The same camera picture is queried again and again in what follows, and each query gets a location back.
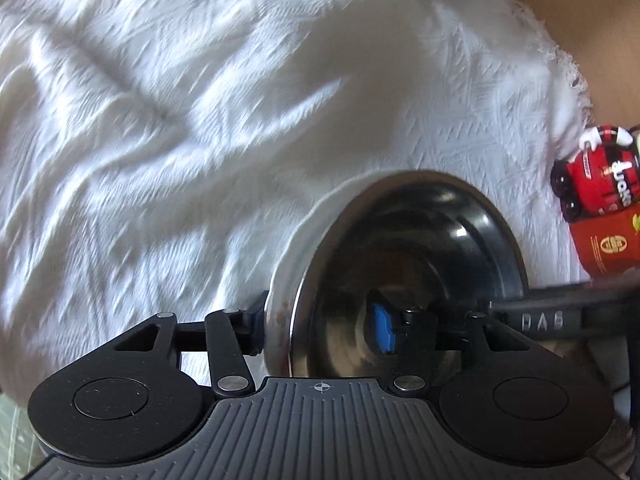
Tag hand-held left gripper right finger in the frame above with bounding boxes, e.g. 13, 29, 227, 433
366, 300, 566, 394

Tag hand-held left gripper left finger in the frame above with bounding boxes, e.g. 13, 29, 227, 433
114, 291, 268, 399

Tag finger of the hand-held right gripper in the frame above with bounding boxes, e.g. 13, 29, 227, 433
492, 280, 640, 346

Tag stainless steel bowl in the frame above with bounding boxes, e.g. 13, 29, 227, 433
287, 170, 530, 378

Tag red toy car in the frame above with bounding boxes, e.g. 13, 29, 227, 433
550, 122, 640, 221

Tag white textured cloth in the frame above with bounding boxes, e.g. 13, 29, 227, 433
0, 0, 601, 411

